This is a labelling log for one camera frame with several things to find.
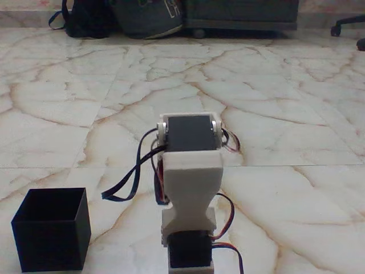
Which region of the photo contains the black box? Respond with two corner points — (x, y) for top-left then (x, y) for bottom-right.
(10, 187), (92, 273)

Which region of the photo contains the grey bag with white print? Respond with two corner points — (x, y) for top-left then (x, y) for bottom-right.
(109, 0), (185, 40)

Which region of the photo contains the dark rolling cabinet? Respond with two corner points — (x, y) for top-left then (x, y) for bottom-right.
(181, 0), (298, 39)

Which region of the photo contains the black office chair leg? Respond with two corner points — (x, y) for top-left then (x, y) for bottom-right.
(330, 15), (365, 37)

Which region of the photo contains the black flat ribbon cable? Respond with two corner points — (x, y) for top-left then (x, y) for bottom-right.
(102, 128), (168, 202)

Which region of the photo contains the black backpack with straps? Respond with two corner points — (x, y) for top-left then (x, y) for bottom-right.
(48, 0), (115, 39)

